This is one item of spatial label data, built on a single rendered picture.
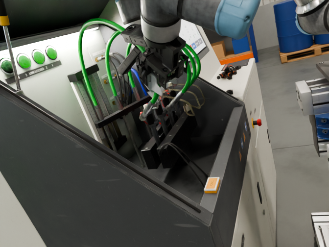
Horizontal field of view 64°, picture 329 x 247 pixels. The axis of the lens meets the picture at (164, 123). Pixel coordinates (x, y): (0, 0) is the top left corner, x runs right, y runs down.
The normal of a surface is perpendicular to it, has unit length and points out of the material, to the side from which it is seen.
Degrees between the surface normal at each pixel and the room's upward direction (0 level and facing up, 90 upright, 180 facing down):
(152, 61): 45
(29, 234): 90
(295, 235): 0
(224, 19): 102
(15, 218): 90
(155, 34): 121
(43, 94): 90
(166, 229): 90
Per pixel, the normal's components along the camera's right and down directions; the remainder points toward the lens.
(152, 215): -0.36, 0.43
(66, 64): 0.89, -0.12
